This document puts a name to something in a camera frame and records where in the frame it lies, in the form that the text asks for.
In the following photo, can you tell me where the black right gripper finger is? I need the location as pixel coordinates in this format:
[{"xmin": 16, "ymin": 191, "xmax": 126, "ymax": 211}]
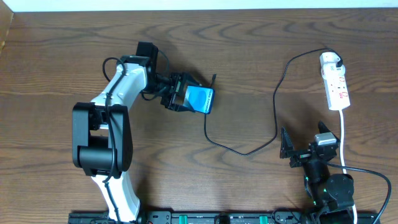
[
  {"xmin": 318, "ymin": 121, "xmax": 339, "ymax": 140},
  {"xmin": 279, "ymin": 127, "xmax": 294, "ymax": 159}
]

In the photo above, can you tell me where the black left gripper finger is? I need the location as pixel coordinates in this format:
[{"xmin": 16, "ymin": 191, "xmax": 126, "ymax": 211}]
[
  {"xmin": 185, "ymin": 74, "xmax": 203, "ymax": 87},
  {"xmin": 177, "ymin": 104, "xmax": 196, "ymax": 113}
]

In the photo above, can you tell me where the blue Galaxy smartphone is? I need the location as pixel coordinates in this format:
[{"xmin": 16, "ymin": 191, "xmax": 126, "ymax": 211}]
[{"xmin": 183, "ymin": 86, "xmax": 215, "ymax": 114}]

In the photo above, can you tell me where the black USB charging cable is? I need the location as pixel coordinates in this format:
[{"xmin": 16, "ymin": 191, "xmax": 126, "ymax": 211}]
[{"xmin": 203, "ymin": 47, "xmax": 344, "ymax": 156}]

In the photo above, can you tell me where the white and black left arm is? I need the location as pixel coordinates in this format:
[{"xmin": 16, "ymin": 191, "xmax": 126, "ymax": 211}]
[{"xmin": 72, "ymin": 55, "xmax": 215, "ymax": 223}]

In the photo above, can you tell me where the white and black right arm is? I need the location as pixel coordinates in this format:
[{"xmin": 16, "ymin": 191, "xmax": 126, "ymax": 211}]
[{"xmin": 280, "ymin": 121, "xmax": 354, "ymax": 223}]

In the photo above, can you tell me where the white USB charger adapter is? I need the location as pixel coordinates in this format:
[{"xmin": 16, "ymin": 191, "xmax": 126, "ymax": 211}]
[{"xmin": 320, "ymin": 52, "xmax": 346, "ymax": 80}]

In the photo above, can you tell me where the white power strip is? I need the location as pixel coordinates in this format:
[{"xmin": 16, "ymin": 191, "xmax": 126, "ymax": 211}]
[{"xmin": 323, "ymin": 75, "xmax": 350, "ymax": 111}]

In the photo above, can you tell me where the white power strip cord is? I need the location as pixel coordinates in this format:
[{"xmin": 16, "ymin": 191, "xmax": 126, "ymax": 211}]
[{"xmin": 338, "ymin": 108, "xmax": 358, "ymax": 224}]

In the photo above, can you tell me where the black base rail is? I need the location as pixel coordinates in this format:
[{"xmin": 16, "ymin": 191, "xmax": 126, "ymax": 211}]
[{"xmin": 67, "ymin": 211, "xmax": 376, "ymax": 224}]

